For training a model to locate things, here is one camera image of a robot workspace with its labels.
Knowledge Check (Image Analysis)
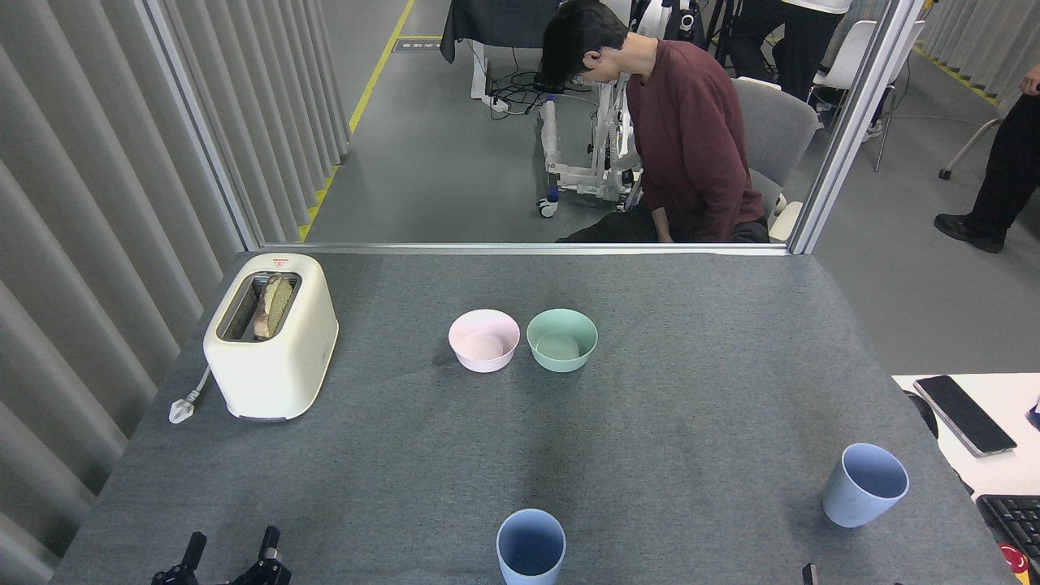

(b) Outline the cream white toaster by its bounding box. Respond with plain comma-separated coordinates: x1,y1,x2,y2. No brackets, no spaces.
203,253,340,422

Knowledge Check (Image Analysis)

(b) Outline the white chair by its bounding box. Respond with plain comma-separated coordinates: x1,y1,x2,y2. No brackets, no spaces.
811,19,927,173

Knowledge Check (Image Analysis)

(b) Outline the toasted bread slice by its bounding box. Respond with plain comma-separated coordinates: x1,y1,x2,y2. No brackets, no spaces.
253,275,294,340

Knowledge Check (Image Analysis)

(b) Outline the red round object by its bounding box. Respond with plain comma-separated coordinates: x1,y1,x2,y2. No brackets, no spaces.
998,543,1031,585

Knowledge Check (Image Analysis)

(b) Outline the green bowl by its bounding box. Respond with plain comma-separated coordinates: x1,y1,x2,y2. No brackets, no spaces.
526,308,599,374

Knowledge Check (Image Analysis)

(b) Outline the blue plastic cup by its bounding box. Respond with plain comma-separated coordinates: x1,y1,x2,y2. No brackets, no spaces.
496,509,567,585
821,443,910,529

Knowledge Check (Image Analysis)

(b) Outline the black smartphone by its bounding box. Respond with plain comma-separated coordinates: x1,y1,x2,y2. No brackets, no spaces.
913,375,1018,458

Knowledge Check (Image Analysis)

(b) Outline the black keyboard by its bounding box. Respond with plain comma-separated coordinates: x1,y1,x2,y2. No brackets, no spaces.
976,494,1040,570

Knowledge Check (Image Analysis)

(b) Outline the person in white shirt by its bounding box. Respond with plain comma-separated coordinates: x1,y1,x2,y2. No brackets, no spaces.
726,0,856,102

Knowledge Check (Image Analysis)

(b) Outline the silver frame post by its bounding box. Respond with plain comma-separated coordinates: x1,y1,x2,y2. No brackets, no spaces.
134,0,265,251
786,0,927,256

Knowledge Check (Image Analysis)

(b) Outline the pink bowl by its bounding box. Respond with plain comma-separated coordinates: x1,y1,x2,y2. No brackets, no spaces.
448,309,521,374

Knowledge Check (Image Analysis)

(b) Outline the white stand on wheels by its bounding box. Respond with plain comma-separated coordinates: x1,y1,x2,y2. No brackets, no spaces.
535,80,644,220

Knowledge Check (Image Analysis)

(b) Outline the table with black cloth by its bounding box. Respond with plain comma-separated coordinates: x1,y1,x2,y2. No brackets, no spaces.
440,0,570,111

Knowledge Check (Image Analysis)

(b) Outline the white chair base leg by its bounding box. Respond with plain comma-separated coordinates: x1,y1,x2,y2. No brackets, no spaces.
938,118,1003,180

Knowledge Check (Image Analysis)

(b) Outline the white side table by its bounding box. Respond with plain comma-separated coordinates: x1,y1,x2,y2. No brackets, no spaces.
892,372,1040,498

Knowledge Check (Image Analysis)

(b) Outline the silver frame crossbar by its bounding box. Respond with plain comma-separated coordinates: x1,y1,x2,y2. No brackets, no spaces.
258,242,793,258

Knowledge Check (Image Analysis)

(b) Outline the seated person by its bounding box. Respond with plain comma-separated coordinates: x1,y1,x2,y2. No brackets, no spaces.
540,0,771,245

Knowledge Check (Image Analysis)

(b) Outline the standing person in black trousers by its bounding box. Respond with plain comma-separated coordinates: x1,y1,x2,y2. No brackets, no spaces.
934,63,1040,254

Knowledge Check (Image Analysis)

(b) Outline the grey office chair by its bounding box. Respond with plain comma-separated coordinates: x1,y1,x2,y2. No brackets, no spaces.
731,76,821,243

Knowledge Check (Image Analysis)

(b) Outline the white toaster cable with plug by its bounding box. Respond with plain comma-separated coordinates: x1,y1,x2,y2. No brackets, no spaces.
168,366,214,425

